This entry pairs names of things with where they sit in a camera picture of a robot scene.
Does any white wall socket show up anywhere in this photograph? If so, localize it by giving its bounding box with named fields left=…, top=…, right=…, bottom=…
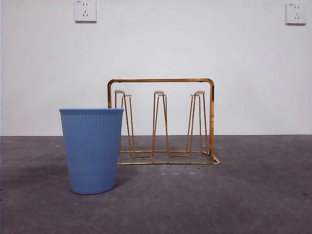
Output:
left=285, top=2, right=307, bottom=25
left=75, top=0, right=97, bottom=23

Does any blue ribbed plastic cup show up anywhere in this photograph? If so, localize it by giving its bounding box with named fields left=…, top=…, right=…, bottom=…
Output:
left=59, top=108, right=125, bottom=195

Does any gold wire cup rack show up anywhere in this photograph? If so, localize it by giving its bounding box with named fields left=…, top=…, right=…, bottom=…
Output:
left=107, top=78, right=221, bottom=166

